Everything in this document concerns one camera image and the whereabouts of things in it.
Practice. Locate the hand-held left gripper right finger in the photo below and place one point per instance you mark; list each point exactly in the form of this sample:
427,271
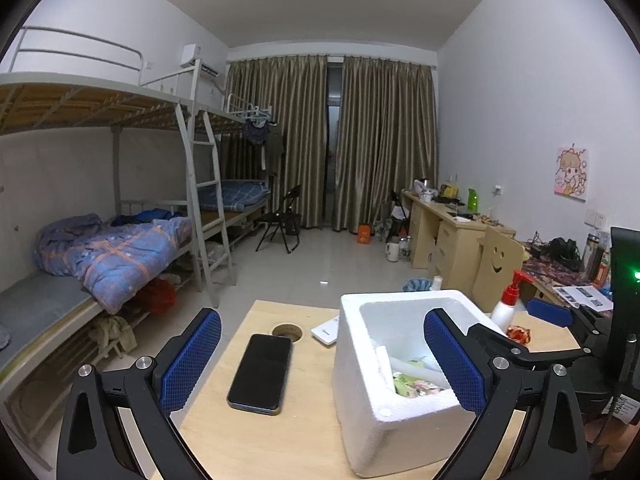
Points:
457,360

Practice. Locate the colourful carton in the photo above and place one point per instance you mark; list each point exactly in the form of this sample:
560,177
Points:
604,267

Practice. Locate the blue checked mattress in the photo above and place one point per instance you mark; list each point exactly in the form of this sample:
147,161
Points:
245,195

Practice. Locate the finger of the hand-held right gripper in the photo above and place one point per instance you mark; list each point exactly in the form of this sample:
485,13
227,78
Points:
550,310
550,352

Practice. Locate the grey mattress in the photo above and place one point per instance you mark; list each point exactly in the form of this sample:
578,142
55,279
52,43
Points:
40,315

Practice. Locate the red snack packet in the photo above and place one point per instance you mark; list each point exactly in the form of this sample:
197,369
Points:
517,334

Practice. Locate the blue plaid blanket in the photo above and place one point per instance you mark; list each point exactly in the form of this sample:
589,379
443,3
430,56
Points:
120,255

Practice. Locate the beige cloth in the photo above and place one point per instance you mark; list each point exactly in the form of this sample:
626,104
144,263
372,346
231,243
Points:
112,335

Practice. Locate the white flat device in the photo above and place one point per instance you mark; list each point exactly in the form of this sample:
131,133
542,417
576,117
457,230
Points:
325,331

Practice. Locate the brown curtain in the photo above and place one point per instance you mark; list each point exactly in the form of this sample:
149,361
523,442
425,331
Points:
280,140
385,140

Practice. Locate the dark hanging clothes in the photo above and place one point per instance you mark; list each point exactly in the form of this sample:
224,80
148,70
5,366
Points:
265,147

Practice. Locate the wooden chair with smiley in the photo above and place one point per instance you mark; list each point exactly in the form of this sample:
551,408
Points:
495,260

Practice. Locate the black smartphone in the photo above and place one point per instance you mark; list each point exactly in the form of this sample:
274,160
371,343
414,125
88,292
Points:
260,375

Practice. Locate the wooden desk with drawers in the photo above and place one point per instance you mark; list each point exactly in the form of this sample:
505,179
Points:
430,240

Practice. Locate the black tripod stand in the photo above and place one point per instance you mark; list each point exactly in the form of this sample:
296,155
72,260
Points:
395,212

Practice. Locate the orange container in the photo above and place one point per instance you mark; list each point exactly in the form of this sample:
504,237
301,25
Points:
365,234

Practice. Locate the white foam box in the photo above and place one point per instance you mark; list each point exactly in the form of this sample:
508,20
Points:
370,430

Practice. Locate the silver thermos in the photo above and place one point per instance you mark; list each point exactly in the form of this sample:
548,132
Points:
591,255

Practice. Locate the blue clothes hangers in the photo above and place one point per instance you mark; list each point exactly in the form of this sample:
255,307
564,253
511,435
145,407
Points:
255,116

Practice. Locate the white bunk bed ladder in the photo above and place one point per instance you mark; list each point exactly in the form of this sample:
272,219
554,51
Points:
205,210

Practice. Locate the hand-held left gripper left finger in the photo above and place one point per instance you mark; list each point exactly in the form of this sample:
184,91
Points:
187,360

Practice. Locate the white air conditioner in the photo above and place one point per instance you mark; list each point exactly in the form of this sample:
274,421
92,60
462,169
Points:
197,60

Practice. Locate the red cloth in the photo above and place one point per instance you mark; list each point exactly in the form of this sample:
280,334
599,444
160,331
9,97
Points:
157,297

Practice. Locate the cartoon wall poster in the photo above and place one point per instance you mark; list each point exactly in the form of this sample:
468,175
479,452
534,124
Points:
571,174

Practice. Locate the black headphones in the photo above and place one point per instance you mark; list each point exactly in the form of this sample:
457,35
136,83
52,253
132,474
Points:
565,250

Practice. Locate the white lotion pump bottle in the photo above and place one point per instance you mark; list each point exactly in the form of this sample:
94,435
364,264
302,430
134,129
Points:
507,305

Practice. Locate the black folding chair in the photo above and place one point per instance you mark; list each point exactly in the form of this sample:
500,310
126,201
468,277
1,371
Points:
280,220

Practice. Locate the white foam sheet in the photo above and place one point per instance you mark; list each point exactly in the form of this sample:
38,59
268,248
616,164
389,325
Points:
415,364

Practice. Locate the printed paper sheets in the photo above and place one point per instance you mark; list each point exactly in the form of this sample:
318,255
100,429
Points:
585,297

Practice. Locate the white metal bunk bed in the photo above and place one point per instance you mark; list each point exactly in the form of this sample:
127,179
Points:
75,105
240,120

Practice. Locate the person's right hand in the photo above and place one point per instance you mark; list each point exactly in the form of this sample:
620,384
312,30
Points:
612,440

